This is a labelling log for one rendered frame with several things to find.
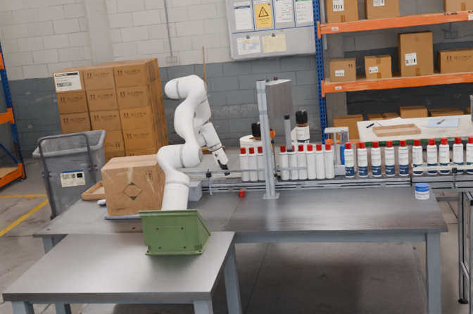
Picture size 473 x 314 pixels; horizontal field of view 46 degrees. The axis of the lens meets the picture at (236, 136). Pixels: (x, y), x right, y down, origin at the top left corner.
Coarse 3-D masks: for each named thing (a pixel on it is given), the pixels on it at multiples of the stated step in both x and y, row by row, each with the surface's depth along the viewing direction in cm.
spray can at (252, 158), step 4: (248, 148) 329; (252, 148) 328; (252, 152) 328; (248, 156) 329; (252, 156) 328; (248, 160) 330; (252, 160) 328; (256, 160) 330; (248, 164) 331; (252, 164) 329; (256, 164) 330; (252, 168) 330; (256, 168) 330; (252, 172) 330; (256, 172) 331; (252, 176) 331; (256, 176) 331; (252, 180) 332; (256, 180) 331
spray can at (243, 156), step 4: (240, 148) 331; (244, 148) 330; (244, 152) 330; (240, 156) 330; (244, 156) 329; (240, 160) 331; (244, 160) 330; (240, 164) 332; (244, 164) 330; (244, 168) 331; (248, 168) 333; (244, 172) 332; (248, 172) 333; (244, 176) 332; (248, 176) 333; (244, 180) 333; (248, 180) 333
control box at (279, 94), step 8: (280, 80) 312; (288, 80) 309; (272, 88) 301; (280, 88) 305; (288, 88) 310; (272, 96) 302; (280, 96) 306; (288, 96) 310; (272, 104) 302; (280, 104) 307; (288, 104) 311; (272, 112) 303; (280, 112) 307; (288, 112) 312
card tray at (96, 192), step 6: (96, 186) 365; (102, 186) 370; (84, 192) 349; (90, 192) 356; (96, 192) 358; (102, 192) 357; (84, 198) 345; (90, 198) 345; (96, 198) 344; (102, 198) 343
